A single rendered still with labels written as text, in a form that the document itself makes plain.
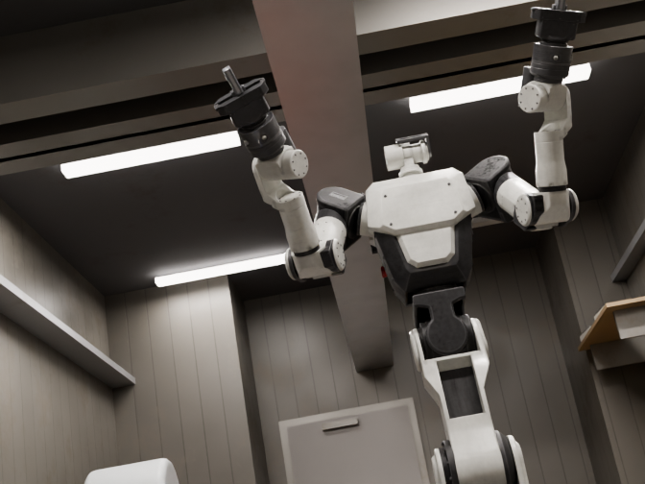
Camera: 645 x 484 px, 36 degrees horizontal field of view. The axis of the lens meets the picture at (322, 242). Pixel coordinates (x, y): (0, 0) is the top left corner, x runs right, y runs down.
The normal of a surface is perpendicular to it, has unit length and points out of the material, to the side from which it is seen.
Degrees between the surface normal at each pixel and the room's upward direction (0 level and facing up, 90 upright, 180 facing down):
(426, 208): 90
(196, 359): 90
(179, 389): 90
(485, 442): 66
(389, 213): 90
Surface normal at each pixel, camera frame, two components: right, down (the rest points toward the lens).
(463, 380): -0.12, -0.49
